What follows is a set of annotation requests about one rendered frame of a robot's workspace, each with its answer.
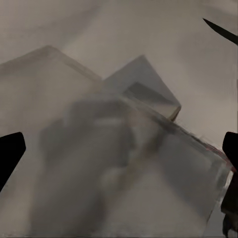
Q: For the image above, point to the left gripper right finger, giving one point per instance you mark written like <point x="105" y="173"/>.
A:
<point x="230" y="147"/>

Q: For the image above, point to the parer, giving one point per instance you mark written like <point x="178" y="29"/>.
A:
<point x="228" y="35"/>

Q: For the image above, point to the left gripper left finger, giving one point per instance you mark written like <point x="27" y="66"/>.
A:
<point x="12" y="147"/>

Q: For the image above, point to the drop in sink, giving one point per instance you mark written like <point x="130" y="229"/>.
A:
<point x="98" y="162"/>

